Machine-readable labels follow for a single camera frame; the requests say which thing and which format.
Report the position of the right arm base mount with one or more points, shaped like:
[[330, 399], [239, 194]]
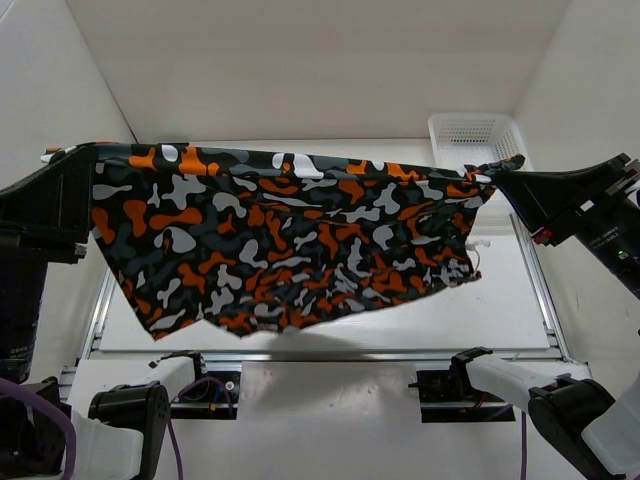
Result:
[[447, 397]]

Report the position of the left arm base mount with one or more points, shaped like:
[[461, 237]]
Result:
[[214, 399]]

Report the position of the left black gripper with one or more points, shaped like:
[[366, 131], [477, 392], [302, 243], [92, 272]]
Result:
[[40, 214]]

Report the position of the aluminium left rail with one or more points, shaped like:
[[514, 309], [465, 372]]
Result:
[[97, 319]]

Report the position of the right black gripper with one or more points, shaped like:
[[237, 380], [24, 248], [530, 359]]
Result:
[[541, 196]]

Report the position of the aluminium right rail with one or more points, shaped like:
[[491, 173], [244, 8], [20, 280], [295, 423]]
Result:
[[541, 290]]

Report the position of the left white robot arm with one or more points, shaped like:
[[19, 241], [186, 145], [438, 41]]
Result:
[[76, 430]]

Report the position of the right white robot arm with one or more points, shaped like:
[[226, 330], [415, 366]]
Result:
[[595, 432]]

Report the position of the white plastic basket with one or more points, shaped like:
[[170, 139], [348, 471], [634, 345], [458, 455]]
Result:
[[459, 139]]

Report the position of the orange camouflage shorts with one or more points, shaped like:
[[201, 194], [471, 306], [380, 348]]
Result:
[[255, 241]]

